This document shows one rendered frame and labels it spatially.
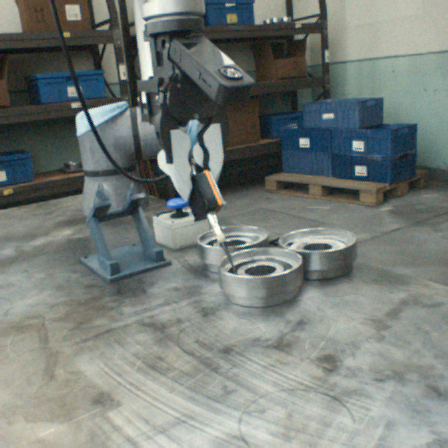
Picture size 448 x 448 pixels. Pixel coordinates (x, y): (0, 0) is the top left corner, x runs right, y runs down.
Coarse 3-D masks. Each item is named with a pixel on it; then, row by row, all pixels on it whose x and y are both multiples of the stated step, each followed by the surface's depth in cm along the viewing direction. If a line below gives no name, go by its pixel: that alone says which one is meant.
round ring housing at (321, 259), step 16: (288, 240) 75; (336, 240) 74; (352, 240) 71; (304, 256) 67; (320, 256) 66; (336, 256) 66; (352, 256) 68; (304, 272) 68; (320, 272) 68; (336, 272) 68
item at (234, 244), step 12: (228, 228) 81; (240, 228) 81; (252, 228) 80; (204, 240) 79; (228, 240) 78; (240, 240) 78; (264, 240) 73; (204, 252) 73; (216, 252) 72; (204, 264) 76; (216, 264) 72
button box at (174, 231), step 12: (168, 216) 89; (180, 216) 87; (192, 216) 88; (156, 228) 89; (168, 228) 85; (180, 228) 85; (192, 228) 86; (204, 228) 88; (156, 240) 91; (168, 240) 86; (180, 240) 86; (192, 240) 87
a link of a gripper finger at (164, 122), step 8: (160, 104) 60; (160, 112) 60; (168, 112) 61; (160, 120) 60; (168, 120) 61; (176, 120) 62; (160, 128) 61; (168, 128) 61; (176, 128) 62; (160, 136) 61; (168, 136) 61; (160, 144) 62; (168, 144) 62; (168, 152) 62; (168, 160) 62
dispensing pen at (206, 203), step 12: (192, 168) 66; (192, 180) 64; (204, 180) 64; (192, 192) 65; (204, 192) 63; (192, 204) 66; (204, 204) 63; (216, 204) 63; (204, 216) 65; (216, 216) 64; (216, 228) 64; (228, 252) 63
